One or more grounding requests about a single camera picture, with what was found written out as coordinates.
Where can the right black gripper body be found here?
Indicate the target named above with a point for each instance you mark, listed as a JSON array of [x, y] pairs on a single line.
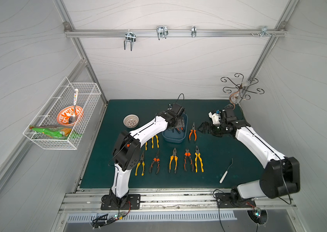
[[210, 127]]

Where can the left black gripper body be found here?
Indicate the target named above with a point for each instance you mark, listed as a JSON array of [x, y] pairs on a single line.
[[179, 123]]

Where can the blue plastic storage box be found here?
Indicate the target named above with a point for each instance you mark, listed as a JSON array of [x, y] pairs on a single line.
[[175, 137]]

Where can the small yellow black pliers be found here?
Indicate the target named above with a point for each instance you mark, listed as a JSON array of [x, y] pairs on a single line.
[[198, 160]]

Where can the orange black cutter pliers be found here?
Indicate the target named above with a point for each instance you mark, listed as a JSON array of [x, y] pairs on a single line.
[[187, 157]]

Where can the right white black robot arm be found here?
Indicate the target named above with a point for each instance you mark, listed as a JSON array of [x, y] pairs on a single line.
[[281, 174]]

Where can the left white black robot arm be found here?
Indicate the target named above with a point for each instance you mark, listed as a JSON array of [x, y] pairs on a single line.
[[127, 150]]

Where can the white round strainer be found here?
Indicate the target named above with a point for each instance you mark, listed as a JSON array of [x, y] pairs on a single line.
[[131, 121]]

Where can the brown metal jewelry stand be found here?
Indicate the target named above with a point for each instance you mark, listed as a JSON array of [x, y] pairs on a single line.
[[239, 91]]

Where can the loop metal hook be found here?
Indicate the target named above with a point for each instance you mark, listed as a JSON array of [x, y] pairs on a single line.
[[162, 32]]

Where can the small metal hook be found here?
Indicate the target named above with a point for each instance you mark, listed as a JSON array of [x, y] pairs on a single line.
[[193, 31]]

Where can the round black floor port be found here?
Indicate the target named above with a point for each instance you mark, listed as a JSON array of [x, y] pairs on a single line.
[[258, 216]]

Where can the double prong metal hook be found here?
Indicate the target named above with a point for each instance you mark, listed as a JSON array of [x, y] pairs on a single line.
[[130, 38]]

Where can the orange white patterned bowl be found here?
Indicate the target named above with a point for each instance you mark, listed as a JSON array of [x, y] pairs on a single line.
[[64, 115]]

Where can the green snack packet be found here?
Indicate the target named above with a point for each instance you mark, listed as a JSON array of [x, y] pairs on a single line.
[[54, 132]]

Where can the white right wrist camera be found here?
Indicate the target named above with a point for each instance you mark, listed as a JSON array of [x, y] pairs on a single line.
[[215, 117]]

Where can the white handled small tool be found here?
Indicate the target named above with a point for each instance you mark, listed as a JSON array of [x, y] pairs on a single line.
[[226, 172]]

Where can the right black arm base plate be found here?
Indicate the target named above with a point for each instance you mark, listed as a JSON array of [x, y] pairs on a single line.
[[226, 200]]

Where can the white handled spoon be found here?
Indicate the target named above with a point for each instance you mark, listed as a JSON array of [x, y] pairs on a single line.
[[73, 117]]

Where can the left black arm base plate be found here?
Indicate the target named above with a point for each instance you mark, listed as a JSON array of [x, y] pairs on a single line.
[[131, 201]]

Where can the right metal bracket hook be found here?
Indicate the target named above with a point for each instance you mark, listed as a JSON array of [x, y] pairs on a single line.
[[263, 33]]

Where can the white vented cable duct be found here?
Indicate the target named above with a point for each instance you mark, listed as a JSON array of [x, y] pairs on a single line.
[[156, 216]]

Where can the white wire wall basket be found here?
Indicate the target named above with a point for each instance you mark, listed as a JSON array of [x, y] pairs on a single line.
[[88, 97]]

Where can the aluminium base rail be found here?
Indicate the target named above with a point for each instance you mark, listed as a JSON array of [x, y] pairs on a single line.
[[154, 199]]

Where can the aluminium cross rail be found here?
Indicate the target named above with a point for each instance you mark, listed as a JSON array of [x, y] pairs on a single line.
[[178, 33]]

